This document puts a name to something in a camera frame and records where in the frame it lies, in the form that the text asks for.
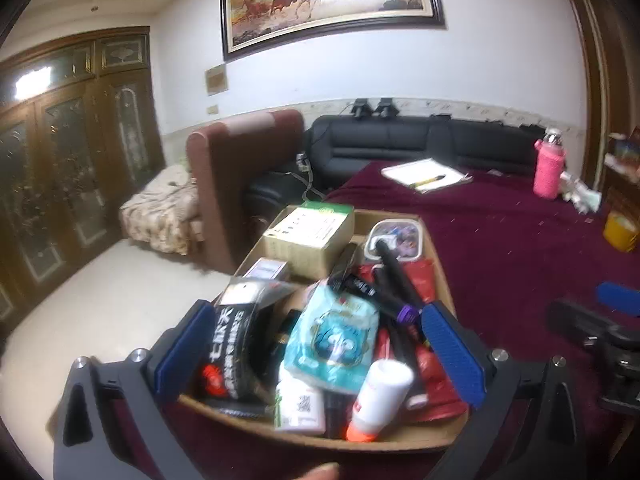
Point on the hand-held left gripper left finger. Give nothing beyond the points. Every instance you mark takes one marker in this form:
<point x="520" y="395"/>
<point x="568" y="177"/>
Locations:
<point x="185" y="350"/>

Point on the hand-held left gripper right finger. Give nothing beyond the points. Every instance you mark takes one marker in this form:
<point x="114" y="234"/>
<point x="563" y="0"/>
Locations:
<point x="450" y="355"/>

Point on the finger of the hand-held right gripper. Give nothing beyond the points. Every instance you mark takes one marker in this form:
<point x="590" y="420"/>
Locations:
<point x="575" y="317"/>
<point x="620" y="297"/>

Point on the red foil packet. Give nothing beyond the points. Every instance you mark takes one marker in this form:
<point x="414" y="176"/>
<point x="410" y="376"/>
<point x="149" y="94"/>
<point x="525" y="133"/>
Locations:
<point x="440" y="385"/>

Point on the black marker pale pink end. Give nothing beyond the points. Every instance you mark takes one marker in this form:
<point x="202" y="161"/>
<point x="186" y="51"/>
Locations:
<point x="405" y="360"/>

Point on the black printed packet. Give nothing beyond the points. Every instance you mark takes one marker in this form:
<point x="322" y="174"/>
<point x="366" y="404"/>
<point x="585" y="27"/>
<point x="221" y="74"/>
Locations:
<point x="235" y="340"/>

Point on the white glue bottle orange cap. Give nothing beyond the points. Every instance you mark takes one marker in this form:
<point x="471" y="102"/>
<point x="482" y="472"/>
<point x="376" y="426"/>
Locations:
<point x="380" y="390"/>

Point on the black marker purple end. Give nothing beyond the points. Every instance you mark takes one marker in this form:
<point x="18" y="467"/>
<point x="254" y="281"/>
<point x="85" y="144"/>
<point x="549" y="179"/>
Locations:
<point x="395" y="275"/>

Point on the cardboard box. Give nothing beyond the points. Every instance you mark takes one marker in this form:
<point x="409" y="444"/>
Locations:
<point x="400" y="442"/>

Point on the black marker yellow ends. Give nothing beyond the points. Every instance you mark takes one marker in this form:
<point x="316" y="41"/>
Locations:
<point x="362" y="287"/>

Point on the white box with barcode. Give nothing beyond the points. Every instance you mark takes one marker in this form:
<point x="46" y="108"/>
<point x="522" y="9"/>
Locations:
<point x="267" y="270"/>

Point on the teal tissue pack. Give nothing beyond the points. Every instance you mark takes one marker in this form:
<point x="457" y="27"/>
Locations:
<point x="330" y="345"/>

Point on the small white green bottle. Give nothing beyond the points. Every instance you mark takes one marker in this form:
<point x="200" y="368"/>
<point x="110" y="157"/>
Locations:
<point x="300" y="405"/>

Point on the black marker blue ends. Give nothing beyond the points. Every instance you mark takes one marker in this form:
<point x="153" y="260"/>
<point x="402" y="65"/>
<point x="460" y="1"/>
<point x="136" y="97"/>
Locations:
<point x="345" y="262"/>

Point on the yellow tape roll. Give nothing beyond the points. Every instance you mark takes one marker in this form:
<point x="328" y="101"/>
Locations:
<point x="617" y="235"/>

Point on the white crumpled cloth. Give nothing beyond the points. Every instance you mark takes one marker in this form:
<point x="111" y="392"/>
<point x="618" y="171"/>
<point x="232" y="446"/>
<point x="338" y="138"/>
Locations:
<point x="580" y="192"/>

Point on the low wooden cabinet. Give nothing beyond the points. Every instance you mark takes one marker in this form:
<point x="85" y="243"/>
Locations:
<point x="622" y="185"/>

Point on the pink round lidded container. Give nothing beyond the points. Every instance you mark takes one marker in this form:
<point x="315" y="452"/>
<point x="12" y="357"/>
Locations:
<point x="395" y="237"/>

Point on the floral beige blanket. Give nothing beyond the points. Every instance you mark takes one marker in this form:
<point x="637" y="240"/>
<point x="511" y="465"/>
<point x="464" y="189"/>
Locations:
<point x="160" y="210"/>

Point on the white green carton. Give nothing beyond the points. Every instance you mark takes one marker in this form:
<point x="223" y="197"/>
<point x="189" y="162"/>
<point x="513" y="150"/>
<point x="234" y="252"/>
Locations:
<point x="305" y="232"/>

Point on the brown upholstered chair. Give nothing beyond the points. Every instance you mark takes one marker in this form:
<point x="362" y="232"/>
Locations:
<point x="225" y="185"/>

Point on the white notebook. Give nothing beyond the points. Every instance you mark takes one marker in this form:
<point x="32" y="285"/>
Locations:
<point x="415" y="170"/>

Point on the black leather sofa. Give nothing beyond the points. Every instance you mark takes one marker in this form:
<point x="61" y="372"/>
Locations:
<point x="400" y="145"/>

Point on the dark wooden wardrobe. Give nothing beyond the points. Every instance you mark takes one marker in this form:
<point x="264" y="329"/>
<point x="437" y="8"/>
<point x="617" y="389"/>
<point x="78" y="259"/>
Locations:
<point x="75" y="160"/>

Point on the small black device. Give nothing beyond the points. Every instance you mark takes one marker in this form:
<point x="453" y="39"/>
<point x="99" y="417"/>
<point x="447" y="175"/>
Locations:
<point x="386" y="107"/>
<point x="361" y="107"/>

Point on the framed horse painting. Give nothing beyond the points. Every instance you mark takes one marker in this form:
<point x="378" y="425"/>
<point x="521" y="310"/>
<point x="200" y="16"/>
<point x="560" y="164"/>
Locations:
<point x="325" y="0"/>

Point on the wooden door frame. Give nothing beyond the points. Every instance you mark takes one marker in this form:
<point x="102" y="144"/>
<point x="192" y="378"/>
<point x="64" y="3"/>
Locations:
<point x="595" y="85"/>

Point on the wall socket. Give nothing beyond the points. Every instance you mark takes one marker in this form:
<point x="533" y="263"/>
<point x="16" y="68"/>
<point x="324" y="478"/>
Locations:
<point x="213" y="109"/>

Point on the small gold wall plaque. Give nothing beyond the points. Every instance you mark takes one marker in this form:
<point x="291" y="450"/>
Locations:
<point x="216" y="80"/>

